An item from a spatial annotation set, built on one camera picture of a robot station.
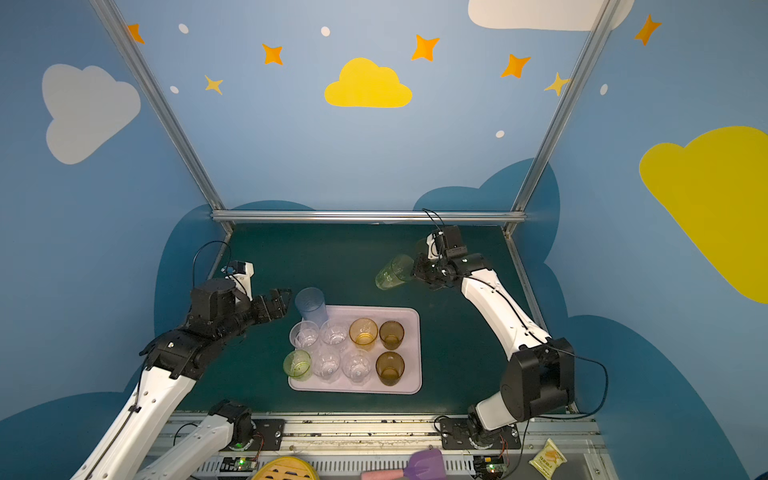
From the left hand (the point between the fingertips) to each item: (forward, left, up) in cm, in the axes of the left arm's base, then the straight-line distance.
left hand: (281, 293), depth 72 cm
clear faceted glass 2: (-8, -9, -24) cm, 27 cm away
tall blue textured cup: (+7, -3, -16) cm, 17 cm away
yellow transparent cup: (+1, -19, -22) cm, 30 cm away
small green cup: (-9, -1, -24) cm, 26 cm away
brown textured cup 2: (-10, -28, -23) cm, 37 cm away
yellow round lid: (-34, -4, -22) cm, 40 cm away
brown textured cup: (0, -28, -23) cm, 36 cm away
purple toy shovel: (-32, -36, -25) cm, 54 cm away
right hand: (+12, -34, -4) cm, 36 cm away
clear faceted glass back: (-2, -11, -19) cm, 22 cm away
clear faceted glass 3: (-10, -18, -23) cm, 31 cm away
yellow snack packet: (-32, -65, -23) cm, 76 cm away
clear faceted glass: (-2, -3, -18) cm, 18 cm away
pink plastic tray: (-4, -34, -24) cm, 42 cm away
